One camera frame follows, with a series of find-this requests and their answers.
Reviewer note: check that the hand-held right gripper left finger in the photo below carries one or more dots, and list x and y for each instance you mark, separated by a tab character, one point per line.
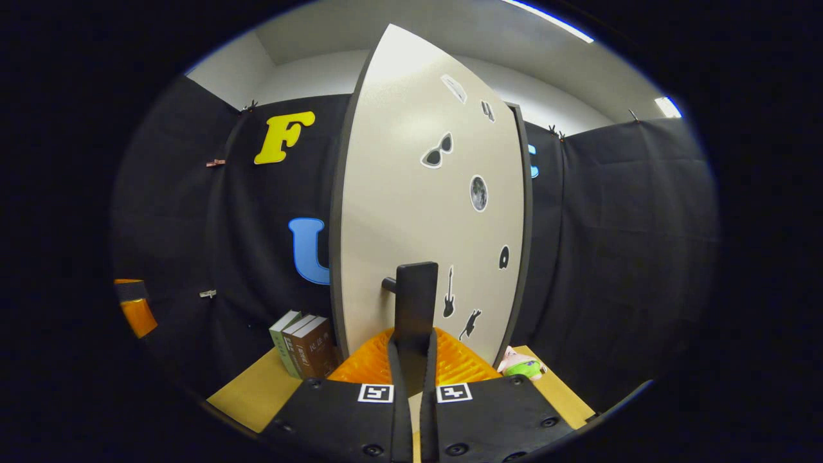
341	418

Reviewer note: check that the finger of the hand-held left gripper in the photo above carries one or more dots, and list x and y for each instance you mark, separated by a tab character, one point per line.
138	315

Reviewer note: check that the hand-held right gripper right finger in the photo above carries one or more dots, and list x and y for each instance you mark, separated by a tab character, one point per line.
495	418

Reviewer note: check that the dark grey cabinet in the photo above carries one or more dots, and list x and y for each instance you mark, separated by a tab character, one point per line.
526	212

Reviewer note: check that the beige cabinet door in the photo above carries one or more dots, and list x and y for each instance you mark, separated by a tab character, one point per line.
398	193

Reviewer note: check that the pink and green plush toy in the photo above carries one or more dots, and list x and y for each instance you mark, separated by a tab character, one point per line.
522	368

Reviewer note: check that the white and brown book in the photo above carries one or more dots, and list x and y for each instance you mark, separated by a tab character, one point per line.
297	347

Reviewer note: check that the black backdrop cloth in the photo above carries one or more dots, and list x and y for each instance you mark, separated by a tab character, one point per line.
611	257

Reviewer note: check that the ceiling light panel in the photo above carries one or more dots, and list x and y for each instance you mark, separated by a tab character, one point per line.
669	107

